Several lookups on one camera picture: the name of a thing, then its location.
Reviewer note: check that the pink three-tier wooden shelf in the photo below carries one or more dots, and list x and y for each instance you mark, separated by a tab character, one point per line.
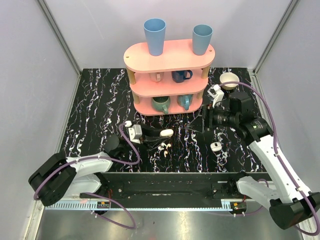
177	56

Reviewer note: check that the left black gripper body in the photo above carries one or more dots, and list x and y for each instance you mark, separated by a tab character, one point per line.
145	135

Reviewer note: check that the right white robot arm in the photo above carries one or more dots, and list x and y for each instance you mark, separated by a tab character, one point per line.
292	202

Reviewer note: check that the right blue plastic cup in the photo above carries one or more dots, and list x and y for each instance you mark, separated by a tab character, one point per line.
201	37

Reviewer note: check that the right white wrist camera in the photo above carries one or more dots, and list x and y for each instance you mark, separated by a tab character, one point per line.
216	93

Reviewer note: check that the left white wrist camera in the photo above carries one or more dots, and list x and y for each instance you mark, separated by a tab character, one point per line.
135	132

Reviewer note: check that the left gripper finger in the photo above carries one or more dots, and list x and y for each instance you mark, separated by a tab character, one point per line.
156	132
154	142

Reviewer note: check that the cream ceramic bowl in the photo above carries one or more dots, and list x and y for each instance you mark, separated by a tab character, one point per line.
230	79

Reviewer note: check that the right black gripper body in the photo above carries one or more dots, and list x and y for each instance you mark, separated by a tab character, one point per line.
219	117

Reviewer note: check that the white earbud charging case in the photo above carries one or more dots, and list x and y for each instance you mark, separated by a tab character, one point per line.
216	146

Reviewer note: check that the green ceramic mug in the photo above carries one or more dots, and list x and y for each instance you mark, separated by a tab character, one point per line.
161	104

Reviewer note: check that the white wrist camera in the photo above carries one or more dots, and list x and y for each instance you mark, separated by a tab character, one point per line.
135	132
216	93

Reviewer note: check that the left blue plastic cup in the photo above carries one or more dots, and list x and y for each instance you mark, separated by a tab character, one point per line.
155	30

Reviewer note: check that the light blue butterfly mug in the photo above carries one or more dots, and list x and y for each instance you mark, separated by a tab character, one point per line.
185	101

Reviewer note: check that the dark blue faceted mug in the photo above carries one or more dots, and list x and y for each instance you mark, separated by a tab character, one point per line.
181	75

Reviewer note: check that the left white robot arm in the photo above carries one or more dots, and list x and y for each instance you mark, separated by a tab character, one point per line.
61	176

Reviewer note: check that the beige mug on shelf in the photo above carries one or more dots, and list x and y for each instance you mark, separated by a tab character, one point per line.
156	76

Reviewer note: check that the blue plastic cup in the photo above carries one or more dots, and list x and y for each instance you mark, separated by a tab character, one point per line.
155	30
201	37

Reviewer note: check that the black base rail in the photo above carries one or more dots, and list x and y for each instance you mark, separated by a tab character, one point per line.
127	184

